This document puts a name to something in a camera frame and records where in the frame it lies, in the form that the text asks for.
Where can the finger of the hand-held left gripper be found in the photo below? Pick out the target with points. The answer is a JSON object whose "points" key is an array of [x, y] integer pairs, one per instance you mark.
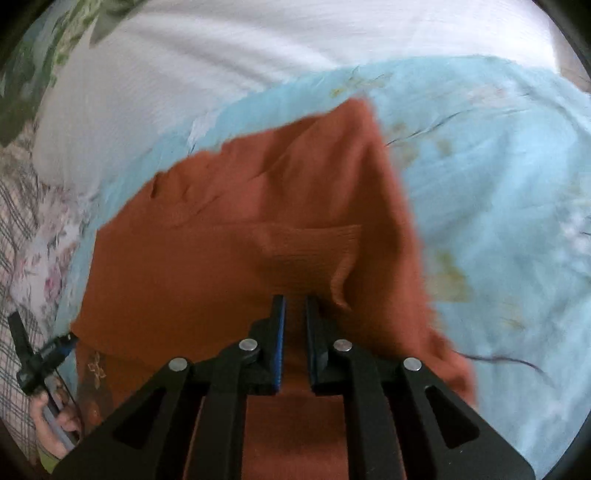
{"points": [[62, 347], [18, 334]]}

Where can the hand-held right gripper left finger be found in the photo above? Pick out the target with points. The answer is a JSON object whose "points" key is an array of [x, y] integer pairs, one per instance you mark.
{"points": [[279, 341]]}

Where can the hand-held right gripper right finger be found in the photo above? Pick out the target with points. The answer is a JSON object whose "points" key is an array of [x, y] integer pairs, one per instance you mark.
{"points": [[312, 341]]}

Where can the rust orange towel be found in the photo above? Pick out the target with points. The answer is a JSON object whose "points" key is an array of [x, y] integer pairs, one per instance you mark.
{"points": [[207, 254]]}

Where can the person's left hand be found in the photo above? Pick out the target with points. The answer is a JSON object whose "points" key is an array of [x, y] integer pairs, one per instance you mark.
{"points": [[57, 429]]}

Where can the white floral pillow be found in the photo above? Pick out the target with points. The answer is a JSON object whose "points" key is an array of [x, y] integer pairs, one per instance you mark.
{"points": [[41, 272]]}

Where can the plaid bed sheet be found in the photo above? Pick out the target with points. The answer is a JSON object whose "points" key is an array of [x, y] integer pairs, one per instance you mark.
{"points": [[14, 221]]}

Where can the light blue floral blanket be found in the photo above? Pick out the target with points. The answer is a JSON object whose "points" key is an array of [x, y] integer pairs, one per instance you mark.
{"points": [[485, 184]]}

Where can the green floral pillow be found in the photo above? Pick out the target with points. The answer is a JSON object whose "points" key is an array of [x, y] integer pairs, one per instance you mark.
{"points": [[27, 69]]}

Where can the striped white pillow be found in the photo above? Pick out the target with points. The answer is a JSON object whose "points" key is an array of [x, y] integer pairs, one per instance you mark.
{"points": [[231, 55]]}

